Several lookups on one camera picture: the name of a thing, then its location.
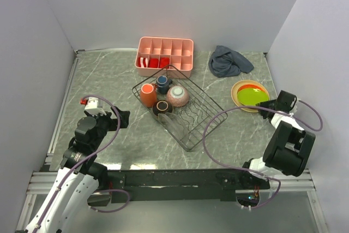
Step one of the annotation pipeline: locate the pink compartment organizer box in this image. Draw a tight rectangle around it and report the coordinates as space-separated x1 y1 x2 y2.
135 37 194 78

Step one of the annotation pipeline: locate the orange plate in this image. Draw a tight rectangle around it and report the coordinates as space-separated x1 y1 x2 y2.
237 83 266 93

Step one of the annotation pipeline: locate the clear glass plate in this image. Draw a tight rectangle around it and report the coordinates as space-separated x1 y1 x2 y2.
164 112 189 140
158 112 175 133

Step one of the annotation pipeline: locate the black wire dish rack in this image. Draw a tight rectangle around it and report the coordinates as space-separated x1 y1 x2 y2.
132 75 227 152

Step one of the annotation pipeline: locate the black bowl gold rim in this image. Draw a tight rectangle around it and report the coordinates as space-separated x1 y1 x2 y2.
152 100 173 117

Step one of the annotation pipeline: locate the tan wooden plate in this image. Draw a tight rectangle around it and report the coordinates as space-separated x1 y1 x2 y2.
231 80 270 106

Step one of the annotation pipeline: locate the orange mug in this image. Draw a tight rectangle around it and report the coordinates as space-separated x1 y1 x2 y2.
140 83 157 107

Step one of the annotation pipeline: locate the red roll middle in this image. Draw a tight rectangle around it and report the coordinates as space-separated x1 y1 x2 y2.
148 58 159 68

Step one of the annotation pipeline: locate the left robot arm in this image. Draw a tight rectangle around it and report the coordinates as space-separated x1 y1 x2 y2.
23 106 130 232

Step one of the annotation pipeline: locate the red white striped roll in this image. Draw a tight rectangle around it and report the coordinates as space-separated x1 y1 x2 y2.
138 57 149 68

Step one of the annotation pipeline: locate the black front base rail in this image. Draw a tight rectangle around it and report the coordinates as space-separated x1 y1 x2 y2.
108 169 270 201

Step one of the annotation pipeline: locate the red roll right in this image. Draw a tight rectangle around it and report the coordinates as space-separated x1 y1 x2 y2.
159 57 170 68

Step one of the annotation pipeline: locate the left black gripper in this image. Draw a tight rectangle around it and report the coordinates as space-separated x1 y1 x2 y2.
85 105 129 149

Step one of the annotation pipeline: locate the dark blue cup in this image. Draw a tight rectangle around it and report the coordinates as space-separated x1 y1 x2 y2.
156 75 173 95

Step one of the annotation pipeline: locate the pink patterned bowl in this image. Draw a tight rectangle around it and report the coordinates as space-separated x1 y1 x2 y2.
166 85 189 107

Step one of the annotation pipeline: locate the lime green plate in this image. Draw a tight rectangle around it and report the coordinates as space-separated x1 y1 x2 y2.
237 88 269 106

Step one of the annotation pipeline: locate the grey crumpled cloth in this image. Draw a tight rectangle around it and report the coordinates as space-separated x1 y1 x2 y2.
208 45 254 78

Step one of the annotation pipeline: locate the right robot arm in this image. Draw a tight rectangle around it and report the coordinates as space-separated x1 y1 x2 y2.
239 91 316 188

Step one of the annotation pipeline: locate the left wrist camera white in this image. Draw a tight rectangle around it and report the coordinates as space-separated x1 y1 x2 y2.
80 97 106 116

